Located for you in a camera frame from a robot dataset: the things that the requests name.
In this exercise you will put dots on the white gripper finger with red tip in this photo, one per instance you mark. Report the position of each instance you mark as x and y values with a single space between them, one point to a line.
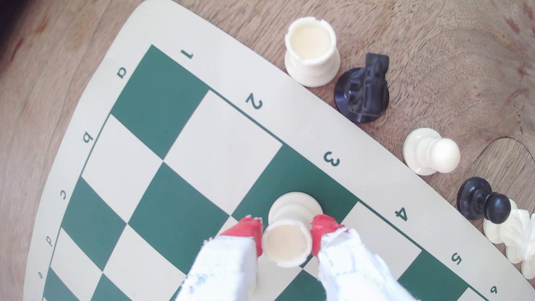
225 267
351 267

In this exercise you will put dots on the white rook chess piece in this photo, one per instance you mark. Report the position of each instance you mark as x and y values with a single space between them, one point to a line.
288 244
310 42

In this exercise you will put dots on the green and cream chess mat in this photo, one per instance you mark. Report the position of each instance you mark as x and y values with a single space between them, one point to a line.
221 150

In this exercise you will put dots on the white pawn chess piece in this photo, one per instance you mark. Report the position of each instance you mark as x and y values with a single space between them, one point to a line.
432 152

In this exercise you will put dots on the black pawn chess piece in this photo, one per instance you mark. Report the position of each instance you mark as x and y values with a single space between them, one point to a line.
480 200

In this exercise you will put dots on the white knight chess piece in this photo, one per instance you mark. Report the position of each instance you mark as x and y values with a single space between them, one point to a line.
516 234

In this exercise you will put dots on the black knight chess piece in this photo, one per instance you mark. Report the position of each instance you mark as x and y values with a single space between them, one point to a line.
363 92

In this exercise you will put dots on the white chess piece base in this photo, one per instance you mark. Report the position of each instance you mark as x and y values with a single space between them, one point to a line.
529 269

